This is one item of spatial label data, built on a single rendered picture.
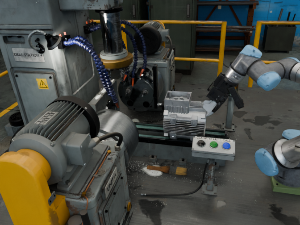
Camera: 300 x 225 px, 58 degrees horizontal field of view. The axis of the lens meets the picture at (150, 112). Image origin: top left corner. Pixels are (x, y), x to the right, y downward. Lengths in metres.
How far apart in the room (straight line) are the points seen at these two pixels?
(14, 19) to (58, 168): 0.76
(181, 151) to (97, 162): 0.62
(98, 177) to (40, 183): 0.21
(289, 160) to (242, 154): 0.44
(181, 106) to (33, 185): 0.81
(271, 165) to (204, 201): 0.32
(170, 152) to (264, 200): 0.49
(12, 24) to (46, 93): 0.32
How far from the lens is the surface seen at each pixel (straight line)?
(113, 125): 1.11
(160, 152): 1.45
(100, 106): 1.37
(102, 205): 0.87
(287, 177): 1.37
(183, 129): 1.32
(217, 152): 1.12
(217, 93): 1.21
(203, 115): 1.30
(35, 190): 0.72
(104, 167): 0.90
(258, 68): 1.13
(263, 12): 6.36
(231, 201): 1.29
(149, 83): 1.58
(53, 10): 1.25
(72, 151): 0.76
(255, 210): 1.28
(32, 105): 1.45
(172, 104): 1.31
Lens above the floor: 1.73
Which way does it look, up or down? 29 degrees down
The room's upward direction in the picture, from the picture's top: 3 degrees counter-clockwise
